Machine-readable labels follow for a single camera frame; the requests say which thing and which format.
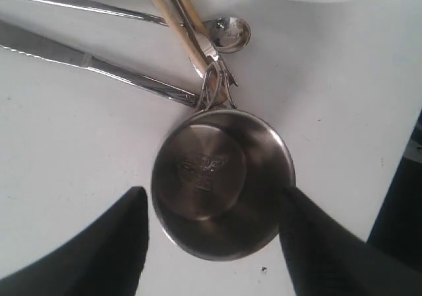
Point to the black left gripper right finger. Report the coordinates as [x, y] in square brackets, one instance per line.
[324, 258]

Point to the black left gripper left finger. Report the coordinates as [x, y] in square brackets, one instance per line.
[106, 258]

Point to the steel fork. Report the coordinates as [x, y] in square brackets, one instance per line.
[198, 33]

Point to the steel table knife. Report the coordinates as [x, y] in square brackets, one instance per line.
[22, 41]

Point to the steel long spoon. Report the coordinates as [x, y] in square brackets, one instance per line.
[229, 34]

